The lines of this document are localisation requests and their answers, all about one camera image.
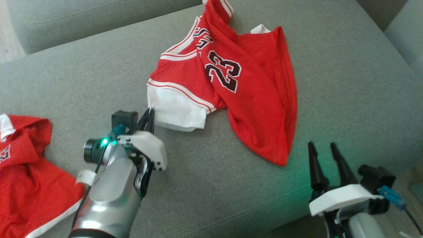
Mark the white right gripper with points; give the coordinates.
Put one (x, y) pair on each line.
(340, 198)

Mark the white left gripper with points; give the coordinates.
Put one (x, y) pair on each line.
(148, 145)

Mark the red basketball jersey number 23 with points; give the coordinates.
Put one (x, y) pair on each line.
(251, 109)

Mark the red basketball shorts white trim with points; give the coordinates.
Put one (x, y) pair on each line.
(29, 188)

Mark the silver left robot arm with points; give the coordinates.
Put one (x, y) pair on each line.
(109, 198)

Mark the grey fabric sofa seat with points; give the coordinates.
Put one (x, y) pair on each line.
(340, 82)

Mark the grey sofa back cushion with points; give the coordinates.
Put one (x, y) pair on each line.
(82, 19)

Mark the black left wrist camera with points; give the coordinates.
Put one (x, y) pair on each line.
(124, 119)

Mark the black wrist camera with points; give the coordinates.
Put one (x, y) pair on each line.
(124, 119)
(376, 177)

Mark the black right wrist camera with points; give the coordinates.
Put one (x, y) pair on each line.
(376, 177)

